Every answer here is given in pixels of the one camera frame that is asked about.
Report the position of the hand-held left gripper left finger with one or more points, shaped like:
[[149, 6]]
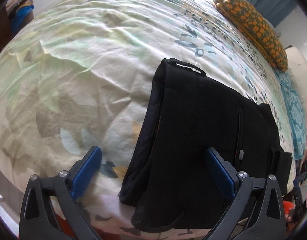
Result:
[[87, 167]]

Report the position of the stack of folded clothes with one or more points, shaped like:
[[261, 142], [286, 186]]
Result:
[[21, 12]]

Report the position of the black pants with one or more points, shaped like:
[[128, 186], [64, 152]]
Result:
[[188, 130]]

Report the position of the orange clothing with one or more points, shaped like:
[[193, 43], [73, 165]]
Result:
[[62, 226]]

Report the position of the cream padded headboard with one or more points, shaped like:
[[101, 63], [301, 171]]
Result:
[[299, 65]]

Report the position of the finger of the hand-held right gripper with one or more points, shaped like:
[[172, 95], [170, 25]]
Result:
[[299, 192]]

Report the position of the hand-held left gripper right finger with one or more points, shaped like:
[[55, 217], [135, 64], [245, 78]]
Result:
[[221, 175]]

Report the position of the floral bed sheet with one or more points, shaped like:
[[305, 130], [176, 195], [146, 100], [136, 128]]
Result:
[[81, 80]]

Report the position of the blue patterned pillow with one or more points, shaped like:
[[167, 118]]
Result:
[[294, 112]]

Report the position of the orange floral folded blanket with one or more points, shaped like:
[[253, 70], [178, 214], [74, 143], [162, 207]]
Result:
[[253, 27]]

